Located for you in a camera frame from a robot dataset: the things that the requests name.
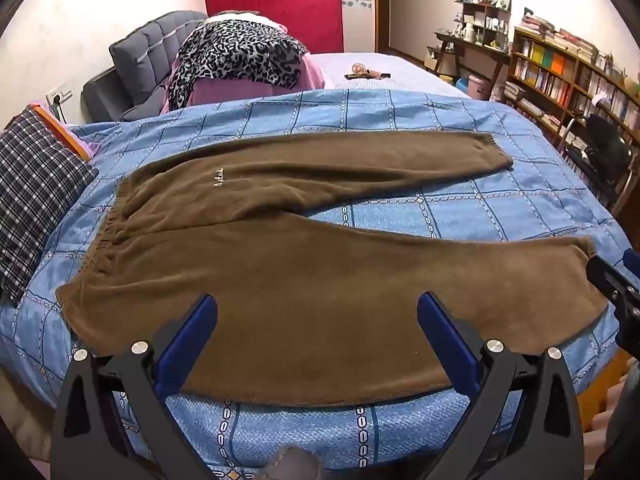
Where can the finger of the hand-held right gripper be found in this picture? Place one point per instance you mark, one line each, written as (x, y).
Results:
(607, 277)
(629, 327)

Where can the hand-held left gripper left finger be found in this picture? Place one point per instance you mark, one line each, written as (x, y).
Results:
(192, 332)

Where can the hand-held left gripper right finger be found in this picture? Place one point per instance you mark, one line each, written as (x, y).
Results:
(442, 332)

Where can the brown fleece pants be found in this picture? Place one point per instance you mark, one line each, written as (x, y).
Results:
(300, 285)

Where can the person's right forearm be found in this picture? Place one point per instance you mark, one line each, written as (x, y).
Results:
(625, 425)

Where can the black chair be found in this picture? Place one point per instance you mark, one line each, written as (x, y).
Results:
(607, 142)

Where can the wooden bookshelf with books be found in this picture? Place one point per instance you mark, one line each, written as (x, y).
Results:
(555, 75)

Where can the dark plaid pillow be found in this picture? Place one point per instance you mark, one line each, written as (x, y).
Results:
(35, 185)

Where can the pink bin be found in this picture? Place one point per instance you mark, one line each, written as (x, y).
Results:
(480, 87)

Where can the orange and pink pillow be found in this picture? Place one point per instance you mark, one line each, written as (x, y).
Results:
(65, 132)

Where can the pink blanket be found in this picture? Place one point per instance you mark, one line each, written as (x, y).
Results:
(225, 92)

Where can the blue basin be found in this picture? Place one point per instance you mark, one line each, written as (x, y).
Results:
(457, 84)

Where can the stack of books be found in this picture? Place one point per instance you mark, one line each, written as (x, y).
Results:
(560, 35)

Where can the lavender bed sheet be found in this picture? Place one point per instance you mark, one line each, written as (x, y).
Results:
(405, 72)

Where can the dark wooden desk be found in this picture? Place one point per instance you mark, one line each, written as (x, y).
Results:
(470, 47)

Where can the round hand mirror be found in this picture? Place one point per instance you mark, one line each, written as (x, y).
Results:
(359, 68)

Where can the leopard print blanket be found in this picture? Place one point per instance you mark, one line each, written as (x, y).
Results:
(230, 55)

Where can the grey padded headboard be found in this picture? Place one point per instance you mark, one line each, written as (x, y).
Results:
(140, 55)

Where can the small wooden desk shelf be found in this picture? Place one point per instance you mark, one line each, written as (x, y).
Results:
(482, 15)

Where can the white pillow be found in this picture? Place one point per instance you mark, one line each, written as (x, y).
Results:
(250, 19)

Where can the white wall socket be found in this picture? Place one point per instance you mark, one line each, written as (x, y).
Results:
(59, 94)

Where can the brown door frame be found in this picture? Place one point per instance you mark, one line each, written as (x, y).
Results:
(382, 5)

